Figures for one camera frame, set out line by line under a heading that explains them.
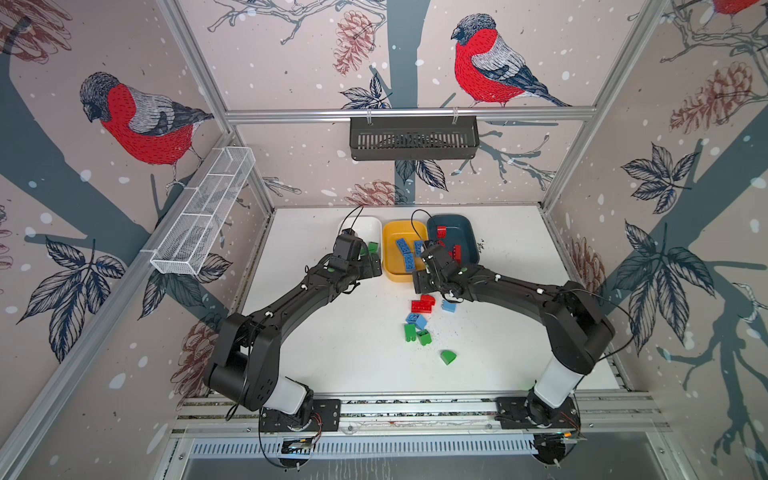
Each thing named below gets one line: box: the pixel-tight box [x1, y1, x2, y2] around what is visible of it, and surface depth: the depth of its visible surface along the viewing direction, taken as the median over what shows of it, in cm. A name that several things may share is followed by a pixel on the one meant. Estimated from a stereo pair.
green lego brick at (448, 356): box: [440, 350, 457, 366], surface depth 84 cm
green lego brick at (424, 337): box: [416, 329, 432, 346], surface depth 87 cm
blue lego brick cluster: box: [406, 313, 427, 330], surface depth 91 cm
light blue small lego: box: [441, 299, 457, 313], surface depth 95 cm
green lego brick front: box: [404, 324, 417, 342], surface depth 87 cm
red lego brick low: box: [411, 294, 436, 313], surface depth 94 cm
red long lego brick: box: [453, 244, 462, 264], surface depth 106 cm
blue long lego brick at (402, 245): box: [396, 238, 411, 255], surface depth 108 cm
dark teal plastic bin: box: [426, 214, 480, 264], surface depth 112 cm
